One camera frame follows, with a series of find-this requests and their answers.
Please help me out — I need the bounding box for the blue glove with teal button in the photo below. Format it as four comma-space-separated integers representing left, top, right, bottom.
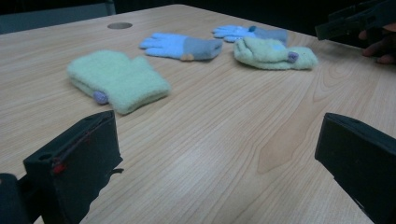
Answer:
212, 24, 290, 45

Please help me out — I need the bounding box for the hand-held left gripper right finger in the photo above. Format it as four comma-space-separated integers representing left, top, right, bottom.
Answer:
314, 112, 396, 224

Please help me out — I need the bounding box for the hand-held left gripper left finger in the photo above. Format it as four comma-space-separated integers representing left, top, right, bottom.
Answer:
22, 110, 124, 224

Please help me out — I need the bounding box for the round grey cable grommet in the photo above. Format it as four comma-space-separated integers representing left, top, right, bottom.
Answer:
106, 21, 134, 30

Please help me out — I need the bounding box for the green fuzzy mitten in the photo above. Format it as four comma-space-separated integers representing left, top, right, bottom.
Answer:
233, 35, 319, 71
66, 49, 172, 116

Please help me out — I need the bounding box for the blue glove with orange button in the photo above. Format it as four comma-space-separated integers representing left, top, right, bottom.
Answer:
138, 32, 224, 62

